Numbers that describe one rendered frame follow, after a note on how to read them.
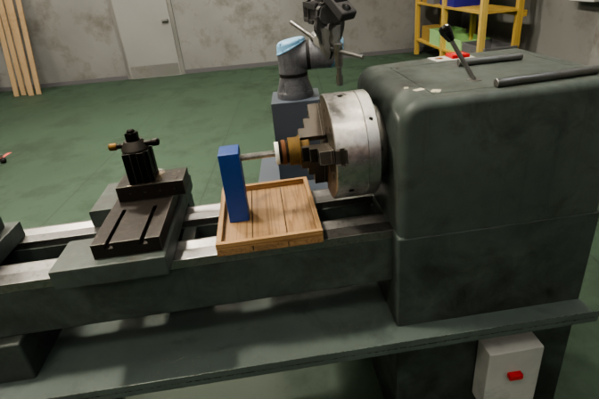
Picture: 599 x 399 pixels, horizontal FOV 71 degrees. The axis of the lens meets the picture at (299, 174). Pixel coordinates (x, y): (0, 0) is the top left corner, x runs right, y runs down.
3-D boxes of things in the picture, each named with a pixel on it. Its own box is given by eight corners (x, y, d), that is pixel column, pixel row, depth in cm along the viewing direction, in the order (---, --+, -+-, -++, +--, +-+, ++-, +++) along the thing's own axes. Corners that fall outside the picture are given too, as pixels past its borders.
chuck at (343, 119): (346, 163, 148) (343, 76, 132) (369, 215, 122) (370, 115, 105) (320, 166, 148) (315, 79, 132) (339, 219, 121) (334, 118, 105)
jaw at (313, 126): (333, 138, 130) (327, 102, 132) (335, 133, 125) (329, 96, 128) (299, 142, 129) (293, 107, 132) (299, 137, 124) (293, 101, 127)
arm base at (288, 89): (277, 93, 183) (275, 69, 179) (312, 89, 183) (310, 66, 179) (276, 101, 169) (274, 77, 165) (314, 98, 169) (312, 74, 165)
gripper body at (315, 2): (325, 19, 118) (324, -29, 112) (344, 23, 112) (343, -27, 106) (303, 24, 115) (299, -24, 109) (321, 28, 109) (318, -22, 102)
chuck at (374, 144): (355, 161, 149) (354, 75, 132) (381, 214, 122) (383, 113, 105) (346, 163, 148) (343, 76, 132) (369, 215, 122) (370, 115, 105)
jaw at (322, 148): (337, 139, 123) (346, 147, 111) (339, 156, 124) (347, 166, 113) (300, 143, 122) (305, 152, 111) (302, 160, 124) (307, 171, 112)
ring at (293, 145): (306, 129, 128) (276, 133, 128) (310, 139, 120) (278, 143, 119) (308, 157, 132) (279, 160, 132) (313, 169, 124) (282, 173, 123)
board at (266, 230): (307, 185, 151) (306, 175, 150) (324, 241, 119) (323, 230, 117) (224, 197, 149) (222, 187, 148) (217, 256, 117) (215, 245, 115)
